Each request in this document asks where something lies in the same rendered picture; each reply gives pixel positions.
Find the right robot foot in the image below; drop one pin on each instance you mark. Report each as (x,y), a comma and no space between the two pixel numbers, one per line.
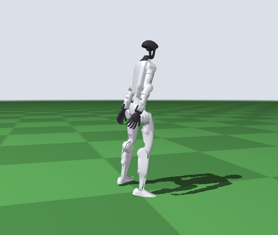
(144,193)

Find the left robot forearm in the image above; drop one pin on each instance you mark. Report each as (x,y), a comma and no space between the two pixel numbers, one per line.
(128,99)

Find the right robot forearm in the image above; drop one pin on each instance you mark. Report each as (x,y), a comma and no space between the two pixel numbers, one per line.
(144,96)

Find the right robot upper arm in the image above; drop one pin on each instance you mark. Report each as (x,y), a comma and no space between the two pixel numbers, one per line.
(150,70)

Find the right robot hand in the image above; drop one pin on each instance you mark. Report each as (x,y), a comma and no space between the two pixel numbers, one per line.
(136,118)

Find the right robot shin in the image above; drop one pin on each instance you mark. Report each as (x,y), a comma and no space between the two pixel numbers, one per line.
(143,166)

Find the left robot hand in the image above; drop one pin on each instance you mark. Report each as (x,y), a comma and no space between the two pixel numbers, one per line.
(121,115)

